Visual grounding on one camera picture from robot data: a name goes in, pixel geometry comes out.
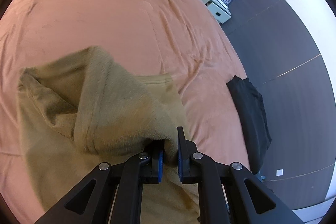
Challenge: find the olive brown shirt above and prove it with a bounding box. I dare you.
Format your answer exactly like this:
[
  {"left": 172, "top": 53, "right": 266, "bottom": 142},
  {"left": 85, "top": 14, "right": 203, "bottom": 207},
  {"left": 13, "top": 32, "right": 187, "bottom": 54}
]
[{"left": 17, "top": 47, "right": 199, "bottom": 223}]

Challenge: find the black folded garment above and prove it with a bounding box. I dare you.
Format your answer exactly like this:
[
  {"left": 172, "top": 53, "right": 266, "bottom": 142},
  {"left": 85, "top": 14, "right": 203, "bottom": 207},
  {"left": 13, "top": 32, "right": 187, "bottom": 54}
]
[{"left": 227, "top": 76, "right": 272, "bottom": 174}]

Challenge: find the orange-brown bed blanket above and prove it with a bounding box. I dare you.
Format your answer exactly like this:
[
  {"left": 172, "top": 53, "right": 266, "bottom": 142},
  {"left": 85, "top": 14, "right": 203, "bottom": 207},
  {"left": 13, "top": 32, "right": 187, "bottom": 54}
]
[{"left": 1, "top": 0, "right": 249, "bottom": 223}]

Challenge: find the white storage cabinet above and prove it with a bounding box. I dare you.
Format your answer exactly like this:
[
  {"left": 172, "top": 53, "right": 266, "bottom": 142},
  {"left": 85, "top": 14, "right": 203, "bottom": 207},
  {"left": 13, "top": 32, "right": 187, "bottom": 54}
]
[{"left": 201, "top": 0, "right": 231, "bottom": 24}]

